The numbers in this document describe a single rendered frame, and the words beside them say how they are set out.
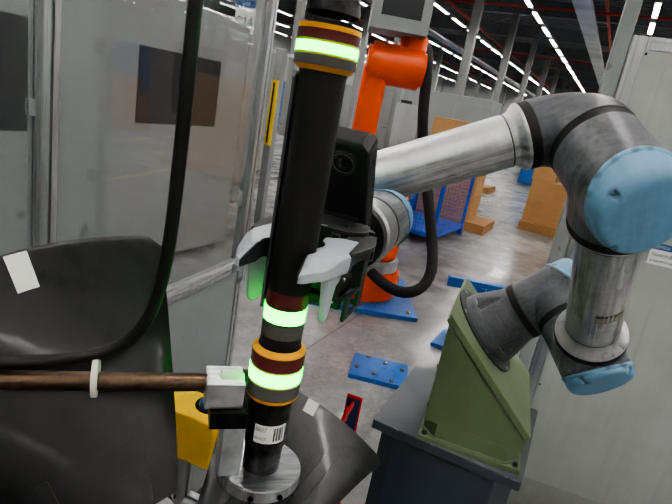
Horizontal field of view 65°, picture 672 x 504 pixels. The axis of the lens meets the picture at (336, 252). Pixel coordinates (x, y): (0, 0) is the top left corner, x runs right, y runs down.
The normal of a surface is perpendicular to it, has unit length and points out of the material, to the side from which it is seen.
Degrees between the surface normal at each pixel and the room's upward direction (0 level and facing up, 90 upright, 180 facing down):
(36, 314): 56
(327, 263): 42
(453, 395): 90
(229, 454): 90
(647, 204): 111
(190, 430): 90
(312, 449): 14
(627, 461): 90
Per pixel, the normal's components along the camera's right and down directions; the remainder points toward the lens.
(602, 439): -0.33, 0.22
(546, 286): -0.62, -0.47
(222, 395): 0.25, 0.32
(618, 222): 0.08, 0.64
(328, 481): 0.41, -0.86
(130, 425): 0.36, -0.27
